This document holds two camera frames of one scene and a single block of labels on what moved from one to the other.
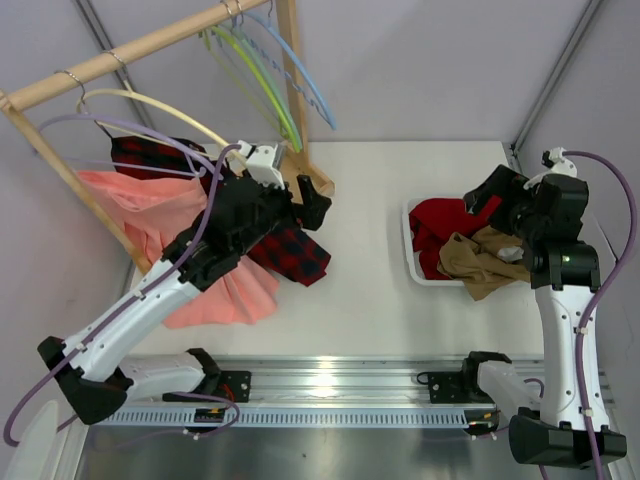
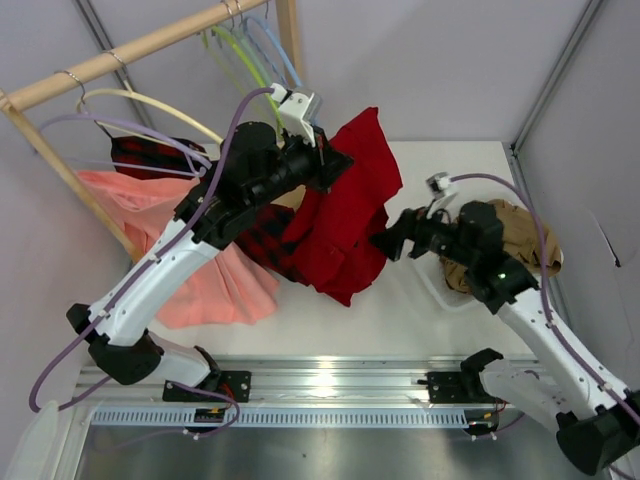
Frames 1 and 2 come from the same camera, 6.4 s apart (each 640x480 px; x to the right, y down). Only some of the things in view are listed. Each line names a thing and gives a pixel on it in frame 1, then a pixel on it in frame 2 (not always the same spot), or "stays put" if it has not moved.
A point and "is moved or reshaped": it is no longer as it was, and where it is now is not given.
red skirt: (432, 221) is moved or reshaped
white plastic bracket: (554, 160) → (443, 191)
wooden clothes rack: (22, 95) stays put
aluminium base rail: (344, 379) stays put
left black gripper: (291, 201) → (320, 163)
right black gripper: (496, 195) → (409, 230)
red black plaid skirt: (300, 255) stays put
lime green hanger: (262, 89) stays put
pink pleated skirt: (154, 209) stays put
